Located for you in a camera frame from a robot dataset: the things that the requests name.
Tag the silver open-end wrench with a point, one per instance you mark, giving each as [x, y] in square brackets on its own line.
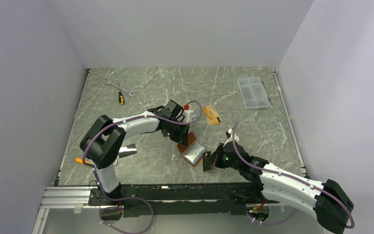
[130, 92]

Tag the yellow black screwdriver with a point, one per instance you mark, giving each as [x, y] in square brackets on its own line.
[121, 98]

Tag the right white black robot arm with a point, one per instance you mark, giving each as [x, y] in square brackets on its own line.
[325, 201]

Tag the brown leather card holder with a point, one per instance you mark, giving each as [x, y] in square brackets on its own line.
[192, 154]

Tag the black silver credit card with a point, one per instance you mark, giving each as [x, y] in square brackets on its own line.
[126, 151]

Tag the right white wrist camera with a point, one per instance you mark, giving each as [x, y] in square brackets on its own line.
[230, 135]

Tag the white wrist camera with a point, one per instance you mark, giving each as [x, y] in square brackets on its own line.
[188, 114]
[230, 135]

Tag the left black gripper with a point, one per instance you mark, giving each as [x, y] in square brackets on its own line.
[182, 137]

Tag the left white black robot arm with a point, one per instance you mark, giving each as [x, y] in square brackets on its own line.
[102, 142]

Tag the orange credit card stack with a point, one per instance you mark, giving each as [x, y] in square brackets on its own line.
[212, 116]

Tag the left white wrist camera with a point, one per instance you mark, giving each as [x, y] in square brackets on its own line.
[188, 114]

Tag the aluminium rail frame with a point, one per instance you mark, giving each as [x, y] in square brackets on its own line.
[70, 197]

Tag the orange handled screwdriver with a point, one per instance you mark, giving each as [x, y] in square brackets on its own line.
[79, 160]

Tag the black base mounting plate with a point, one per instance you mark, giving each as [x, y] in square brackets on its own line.
[182, 199]

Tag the clear plastic organizer box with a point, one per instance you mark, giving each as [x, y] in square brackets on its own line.
[253, 93]

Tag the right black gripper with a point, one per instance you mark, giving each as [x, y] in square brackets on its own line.
[215, 159]

